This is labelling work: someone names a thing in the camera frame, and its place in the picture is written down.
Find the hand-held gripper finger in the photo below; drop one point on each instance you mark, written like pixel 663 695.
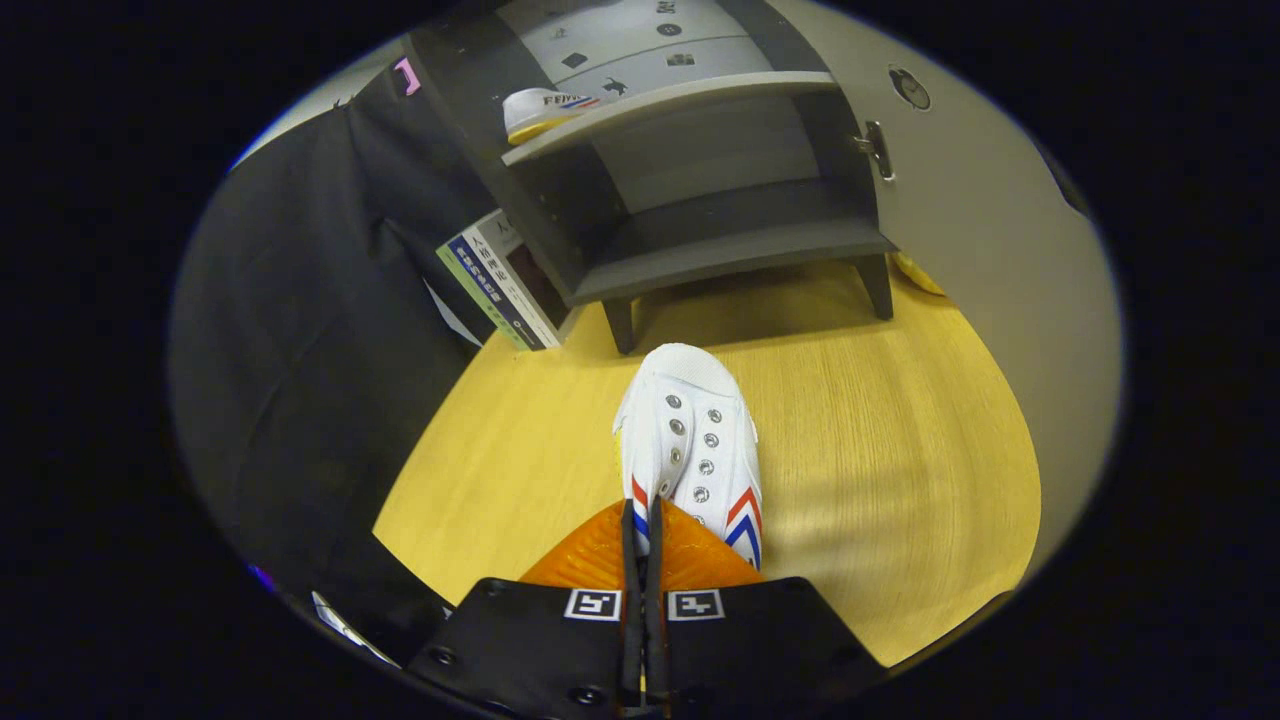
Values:
pixel 631 620
pixel 654 630

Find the white canvas shoe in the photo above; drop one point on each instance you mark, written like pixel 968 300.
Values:
pixel 690 400
pixel 535 108

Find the grey shoe cabinet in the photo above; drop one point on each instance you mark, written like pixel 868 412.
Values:
pixel 700 260

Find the grey shoe cabinet door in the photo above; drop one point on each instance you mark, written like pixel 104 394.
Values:
pixel 1000 220

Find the white paper sheet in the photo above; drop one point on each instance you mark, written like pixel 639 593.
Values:
pixel 452 318

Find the blue spine book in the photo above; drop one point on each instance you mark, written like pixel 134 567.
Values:
pixel 497 292

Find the green spine book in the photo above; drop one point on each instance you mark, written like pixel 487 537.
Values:
pixel 480 298

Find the white spine book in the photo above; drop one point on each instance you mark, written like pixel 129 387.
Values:
pixel 510 265

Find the black backdrop cloth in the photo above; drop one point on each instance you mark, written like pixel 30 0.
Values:
pixel 300 350

